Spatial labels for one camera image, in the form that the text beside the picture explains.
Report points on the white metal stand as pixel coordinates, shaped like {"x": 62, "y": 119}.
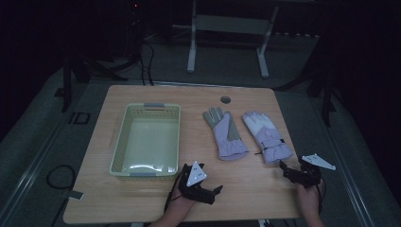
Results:
{"x": 227, "y": 24}

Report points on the dark stand with legs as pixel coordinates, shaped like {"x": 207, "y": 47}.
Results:
{"x": 327, "y": 101}

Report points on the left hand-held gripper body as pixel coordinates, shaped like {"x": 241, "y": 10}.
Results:
{"x": 195, "y": 176}

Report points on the round grey table grommet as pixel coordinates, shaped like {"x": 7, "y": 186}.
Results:
{"x": 225, "y": 100}

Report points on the black tripod stand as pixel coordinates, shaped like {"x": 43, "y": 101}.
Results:
{"x": 66, "y": 88}

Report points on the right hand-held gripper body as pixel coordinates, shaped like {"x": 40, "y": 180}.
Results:
{"x": 310, "y": 171}

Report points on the person's right hand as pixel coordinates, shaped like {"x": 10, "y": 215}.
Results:
{"x": 307, "y": 198}

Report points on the light green perforated plastic basket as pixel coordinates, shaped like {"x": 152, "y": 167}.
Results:
{"x": 148, "y": 142}

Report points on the grey floor tag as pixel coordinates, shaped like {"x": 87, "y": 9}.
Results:
{"x": 73, "y": 195}

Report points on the person's left hand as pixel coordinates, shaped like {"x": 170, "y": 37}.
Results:
{"x": 182, "y": 206}

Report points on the white and lilac glove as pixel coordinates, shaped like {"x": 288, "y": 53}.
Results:
{"x": 268, "y": 138}

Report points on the lilac glove with grey palm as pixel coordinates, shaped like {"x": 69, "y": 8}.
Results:
{"x": 225, "y": 140}

